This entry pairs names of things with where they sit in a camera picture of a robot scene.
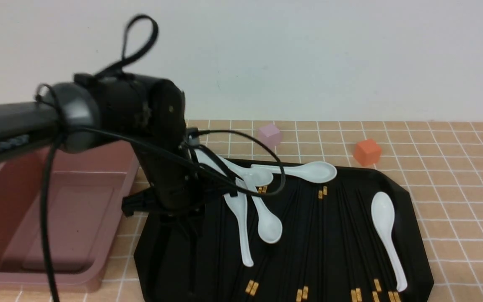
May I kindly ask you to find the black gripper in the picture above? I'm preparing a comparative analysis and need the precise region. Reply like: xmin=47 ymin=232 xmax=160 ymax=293
xmin=73 ymin=73 xmax=206 ymax=240

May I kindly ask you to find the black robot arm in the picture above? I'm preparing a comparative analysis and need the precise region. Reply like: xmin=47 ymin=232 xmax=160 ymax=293
xmin=0 ymin=71 xmax=204 ymax=236

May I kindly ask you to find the pink plastic bin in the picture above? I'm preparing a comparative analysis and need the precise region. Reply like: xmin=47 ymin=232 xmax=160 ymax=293
xmin=0 ymin=141 xmax=139 ymax=292

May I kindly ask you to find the white ceramic spoon far left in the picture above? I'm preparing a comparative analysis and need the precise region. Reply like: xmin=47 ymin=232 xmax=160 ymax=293
xmin=195 ymin=149 xmax=273 ymax=187

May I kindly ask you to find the black serving tray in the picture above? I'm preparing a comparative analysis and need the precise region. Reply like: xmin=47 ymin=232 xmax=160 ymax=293
xmin=134 ymin=167 xmax=434 ymax=302

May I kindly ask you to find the white ceramic spoon centre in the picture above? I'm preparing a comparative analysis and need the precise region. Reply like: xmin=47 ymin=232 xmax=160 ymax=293
xmin=236 ymin=178 xmax=283 ymax=244

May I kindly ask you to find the pink cube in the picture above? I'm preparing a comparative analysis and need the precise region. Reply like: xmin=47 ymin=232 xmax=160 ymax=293
xmin=257 ymin=123 xmax=282 ymax=148

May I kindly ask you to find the white ceramic spoon top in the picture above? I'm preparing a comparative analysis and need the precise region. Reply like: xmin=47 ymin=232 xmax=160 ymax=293
xmin=244 ymin=161 xmax=338 ymax=185

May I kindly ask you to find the orange cube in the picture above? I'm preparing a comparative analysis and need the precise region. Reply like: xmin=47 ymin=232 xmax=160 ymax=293
xmin=353 ymin=139 xmax=383 ymax=167

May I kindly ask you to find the white ceramic spoon right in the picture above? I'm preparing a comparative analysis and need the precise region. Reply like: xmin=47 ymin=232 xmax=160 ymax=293
xmin=371 ymin=191 xmax=408 ymax=292

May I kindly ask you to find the white ceramic spoon long handle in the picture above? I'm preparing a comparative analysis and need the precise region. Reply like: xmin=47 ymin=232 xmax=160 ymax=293
xmin=223 ymin=193 xmax=254 ymax=267

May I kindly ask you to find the black cable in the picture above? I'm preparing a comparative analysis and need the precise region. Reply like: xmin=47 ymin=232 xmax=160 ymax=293
xmin=35 ymin=15 xmax=286 ymax=302

